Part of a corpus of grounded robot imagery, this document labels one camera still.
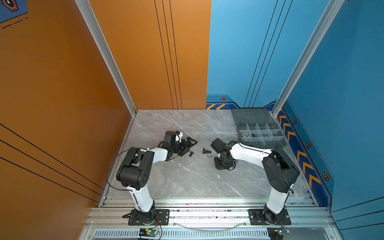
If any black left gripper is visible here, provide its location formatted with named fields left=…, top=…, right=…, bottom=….
left=171, top=137, right=197, bottom=157

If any right green circuit board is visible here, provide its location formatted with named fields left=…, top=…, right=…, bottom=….
left=267, top=228, right=291, bottom=240

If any green circuit board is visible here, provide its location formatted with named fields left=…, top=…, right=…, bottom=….
left=139, top=229, right=159, bottom=239
left=267, top=228, right=291, bottom=240

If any aluminium left corner post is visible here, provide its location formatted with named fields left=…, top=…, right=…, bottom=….
left=75, top=0, right=137, bottom=117

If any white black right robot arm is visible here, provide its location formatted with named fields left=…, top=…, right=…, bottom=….
left=211, top=139, right=300, bottom=225

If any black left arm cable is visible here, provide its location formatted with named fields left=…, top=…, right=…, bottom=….
left=105, top=146, right=145, bottom=191

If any left green circuit board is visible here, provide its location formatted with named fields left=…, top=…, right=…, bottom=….
left=139, top=229, right=159, bottom=239

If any aluminium right corner post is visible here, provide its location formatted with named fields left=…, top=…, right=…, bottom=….
left=271, top=0, right=345, bottom=118

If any aluminium corner post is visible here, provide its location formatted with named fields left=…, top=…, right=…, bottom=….
left=271, top=0, right=345, bottom=118
left=75, top=0, right=137, bottom=117

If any grey compartment organizer box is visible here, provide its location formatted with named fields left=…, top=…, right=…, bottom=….
left=232, top=108, right=287, bottom=149

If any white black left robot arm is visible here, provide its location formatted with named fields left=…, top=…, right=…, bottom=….
left=116, top=131, right=198, bottom=225

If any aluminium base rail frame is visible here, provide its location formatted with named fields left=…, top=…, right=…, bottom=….
left=80, top=196, right=342, bottom=240

